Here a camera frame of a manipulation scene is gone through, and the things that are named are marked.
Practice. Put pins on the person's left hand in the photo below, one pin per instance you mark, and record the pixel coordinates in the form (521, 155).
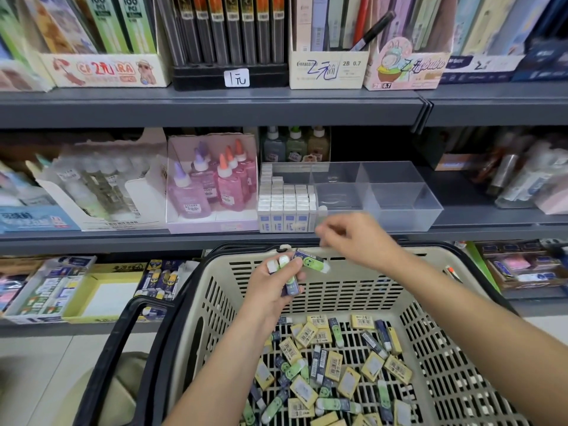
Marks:
(271, 306)

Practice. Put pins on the person's right hand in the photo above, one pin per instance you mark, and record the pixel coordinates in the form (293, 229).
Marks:
(364, 242)

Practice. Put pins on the beige shopping basket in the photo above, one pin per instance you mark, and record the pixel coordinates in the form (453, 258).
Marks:
(355, 288)

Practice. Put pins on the pile of erasers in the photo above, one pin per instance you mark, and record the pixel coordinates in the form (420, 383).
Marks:
(328, 368)

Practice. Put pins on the rows of white erasers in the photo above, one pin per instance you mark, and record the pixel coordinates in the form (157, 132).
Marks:
(284, 213)

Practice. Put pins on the grey store shelves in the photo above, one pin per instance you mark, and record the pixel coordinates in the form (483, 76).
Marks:
(177, 106)

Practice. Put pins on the person's left forearm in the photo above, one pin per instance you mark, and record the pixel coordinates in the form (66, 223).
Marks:
(231, 377)

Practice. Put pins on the person's right forearm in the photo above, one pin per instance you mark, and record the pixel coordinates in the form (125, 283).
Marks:
(488, 332)

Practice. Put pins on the pink glue display box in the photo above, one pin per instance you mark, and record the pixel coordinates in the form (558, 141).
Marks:
(209, 224)

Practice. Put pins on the white glue display box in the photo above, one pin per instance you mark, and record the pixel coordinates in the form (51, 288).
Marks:
(142, 204)

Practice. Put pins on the yellow empty display box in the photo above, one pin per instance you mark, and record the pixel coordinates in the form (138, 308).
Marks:
(102, 297)

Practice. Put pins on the white pencil display box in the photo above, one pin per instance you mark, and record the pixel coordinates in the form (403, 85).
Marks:
(328, 71)

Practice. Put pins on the colourful pencil display box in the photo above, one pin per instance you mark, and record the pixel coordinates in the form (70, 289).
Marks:
(408, 71)

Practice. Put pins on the blue white display box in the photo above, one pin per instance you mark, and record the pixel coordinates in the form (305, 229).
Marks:
(484, 64)

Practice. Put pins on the white eraser display box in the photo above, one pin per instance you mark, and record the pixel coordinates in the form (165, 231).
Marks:
(44, 288)

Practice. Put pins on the cartoon print display box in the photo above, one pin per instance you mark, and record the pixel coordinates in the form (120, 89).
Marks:
(102, 71)

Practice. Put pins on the pastel lead display box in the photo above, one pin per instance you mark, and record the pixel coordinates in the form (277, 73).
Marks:
(13, 75)

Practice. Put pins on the clear plastic divider tray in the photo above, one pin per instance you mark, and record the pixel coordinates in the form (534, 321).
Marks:
(399, 208)

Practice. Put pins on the translucent glue bottle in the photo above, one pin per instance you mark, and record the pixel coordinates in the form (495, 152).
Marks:
(296, 148)
(319, 146)
(273, 148)

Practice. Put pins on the dark blue yellow packets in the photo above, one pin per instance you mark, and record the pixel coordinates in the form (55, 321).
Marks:
(160, 281)

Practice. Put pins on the pink glue bottle orange cap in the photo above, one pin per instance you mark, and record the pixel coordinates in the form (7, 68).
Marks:
(249, 162)
(231, 189)
(242, 173)

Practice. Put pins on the pink glue bottle purple cap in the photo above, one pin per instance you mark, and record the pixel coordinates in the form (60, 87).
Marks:
(206, 177)
(188, 198)

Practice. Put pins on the white price label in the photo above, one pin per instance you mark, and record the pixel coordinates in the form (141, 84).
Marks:
(236, 78)

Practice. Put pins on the black pen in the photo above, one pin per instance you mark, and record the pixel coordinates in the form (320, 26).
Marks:
(373, 31)

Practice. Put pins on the row of clear glue bottles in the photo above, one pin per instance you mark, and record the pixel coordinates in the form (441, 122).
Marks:
(93, 182)

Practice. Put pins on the black lead tube display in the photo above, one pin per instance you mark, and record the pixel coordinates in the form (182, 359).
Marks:
(200, 77)

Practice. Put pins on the pink stationery packets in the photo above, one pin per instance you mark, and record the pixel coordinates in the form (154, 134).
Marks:
(13, 288)

